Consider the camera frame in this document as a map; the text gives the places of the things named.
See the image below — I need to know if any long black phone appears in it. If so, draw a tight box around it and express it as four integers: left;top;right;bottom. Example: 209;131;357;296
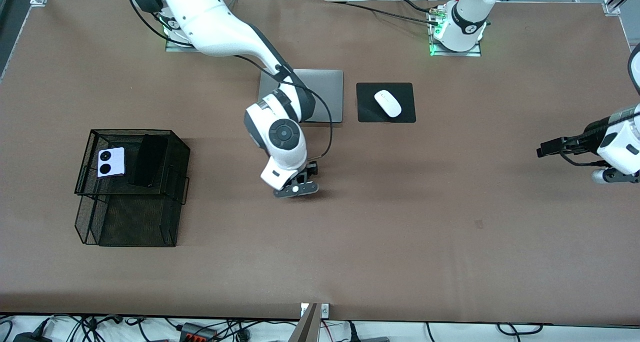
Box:
127;133;169;188

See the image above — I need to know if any lilac flip phone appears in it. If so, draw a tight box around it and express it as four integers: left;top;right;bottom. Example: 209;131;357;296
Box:
96;147;126;179

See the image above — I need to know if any silver closed laptop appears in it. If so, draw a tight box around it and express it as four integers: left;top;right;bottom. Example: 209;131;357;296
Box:
258;69;345;124

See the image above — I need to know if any black mouse pad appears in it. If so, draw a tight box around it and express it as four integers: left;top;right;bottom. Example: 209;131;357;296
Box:
356;82;417;124

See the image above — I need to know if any white computer mouse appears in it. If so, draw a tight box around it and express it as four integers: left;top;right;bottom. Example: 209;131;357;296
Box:
374;90;403;118

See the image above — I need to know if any black mesh desk tray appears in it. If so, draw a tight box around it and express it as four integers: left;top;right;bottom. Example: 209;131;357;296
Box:
74;129;191;248

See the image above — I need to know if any black plug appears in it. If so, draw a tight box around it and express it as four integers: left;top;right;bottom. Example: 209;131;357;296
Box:
345;321;391;342

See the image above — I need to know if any black orange power strip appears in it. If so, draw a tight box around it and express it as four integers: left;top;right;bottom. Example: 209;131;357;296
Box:
179;322;218;342

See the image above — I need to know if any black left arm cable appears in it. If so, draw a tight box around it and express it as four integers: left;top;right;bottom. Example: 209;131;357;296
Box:
559;109;640;167

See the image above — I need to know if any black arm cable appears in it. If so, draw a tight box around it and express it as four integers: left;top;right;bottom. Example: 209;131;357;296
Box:
559;109;640;167
122;0;334;160

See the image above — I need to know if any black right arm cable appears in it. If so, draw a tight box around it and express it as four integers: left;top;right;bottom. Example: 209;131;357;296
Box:
122;0;334;160

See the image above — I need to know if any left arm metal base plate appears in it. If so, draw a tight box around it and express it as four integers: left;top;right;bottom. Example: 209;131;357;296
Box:
429;4;482;57

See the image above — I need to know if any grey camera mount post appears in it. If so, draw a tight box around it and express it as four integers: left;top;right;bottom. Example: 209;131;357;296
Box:
289;303;319;342

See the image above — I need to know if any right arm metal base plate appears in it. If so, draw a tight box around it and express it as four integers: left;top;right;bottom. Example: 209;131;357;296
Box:
165;32;201;53

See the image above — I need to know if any thin black table cable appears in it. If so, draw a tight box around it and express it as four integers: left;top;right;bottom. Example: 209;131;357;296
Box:
324;0;441;26

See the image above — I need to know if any thick black table cable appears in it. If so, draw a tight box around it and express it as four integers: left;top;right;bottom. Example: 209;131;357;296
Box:
396;0;437;14

